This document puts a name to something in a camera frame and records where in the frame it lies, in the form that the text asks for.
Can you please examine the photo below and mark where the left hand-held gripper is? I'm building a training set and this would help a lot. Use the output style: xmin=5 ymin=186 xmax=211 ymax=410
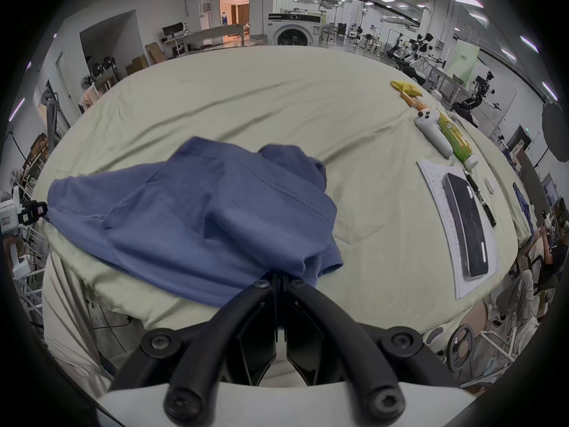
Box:
xmin=0 ymin=186 xmax=49 ymax=281

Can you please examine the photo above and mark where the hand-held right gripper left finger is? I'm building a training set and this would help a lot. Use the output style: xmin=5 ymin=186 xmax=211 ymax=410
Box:
xmin=109 ymin=270 xmax=281 ymax=426

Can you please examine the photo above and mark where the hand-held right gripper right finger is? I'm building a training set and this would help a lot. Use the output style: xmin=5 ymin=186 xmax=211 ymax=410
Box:
xmin=281 ymin=272 xmax=459 ymax=426

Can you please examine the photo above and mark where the blue shirt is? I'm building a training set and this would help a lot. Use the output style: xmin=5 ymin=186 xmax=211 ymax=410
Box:
xmin=47 ymin=136 xmax=345 ymax=308

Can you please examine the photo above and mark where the white paper sheet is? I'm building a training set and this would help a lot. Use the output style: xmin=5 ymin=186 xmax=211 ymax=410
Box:
xmin=416 ymin=158 xmax=501 ymax=300

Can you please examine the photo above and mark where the black pen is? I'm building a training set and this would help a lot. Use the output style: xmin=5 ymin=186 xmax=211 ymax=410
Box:
xmin=463 ymin=169 xmax=497 ymax=228

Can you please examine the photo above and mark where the white hand controller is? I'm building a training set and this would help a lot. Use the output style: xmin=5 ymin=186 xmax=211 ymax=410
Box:
xmin=414 ymin=110 xmax=453 ymax=158

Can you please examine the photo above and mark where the green bottle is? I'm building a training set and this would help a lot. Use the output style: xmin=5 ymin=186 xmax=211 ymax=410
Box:
xmin=437 ymin=109 xmax=479 ymax=170

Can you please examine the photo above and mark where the bed with pale green sheet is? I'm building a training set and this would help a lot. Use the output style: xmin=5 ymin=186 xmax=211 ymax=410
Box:
xmin=31 ymin=45 xmax=534 ymax=395

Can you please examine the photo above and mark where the desk with monitor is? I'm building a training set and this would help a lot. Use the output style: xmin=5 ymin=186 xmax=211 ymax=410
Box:
xmin=161 ymin=22 xmax=189 ymax=58

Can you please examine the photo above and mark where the orange packet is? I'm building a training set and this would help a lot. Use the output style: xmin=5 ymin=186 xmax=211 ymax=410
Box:
xmin=402 ymin=92 xmax=431 ymax=111

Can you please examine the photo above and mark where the long pale table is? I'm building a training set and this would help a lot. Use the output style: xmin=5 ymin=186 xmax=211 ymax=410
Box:
xmin=184 ymin=24 xmax=247 ymax=51

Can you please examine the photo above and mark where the white and black robot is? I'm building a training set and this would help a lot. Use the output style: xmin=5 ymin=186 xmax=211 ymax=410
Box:
xmin=386 ymin=31 xmax=445 ymax=75

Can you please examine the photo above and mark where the green banner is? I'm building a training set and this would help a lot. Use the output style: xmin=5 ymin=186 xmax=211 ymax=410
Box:
xmin=447 ymin=40 xmax=481 ymax=85

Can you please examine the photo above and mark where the white washing machine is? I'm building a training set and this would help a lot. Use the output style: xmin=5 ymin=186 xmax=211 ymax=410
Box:
xmin=268 ymin=11 xmax=327 ymax=48

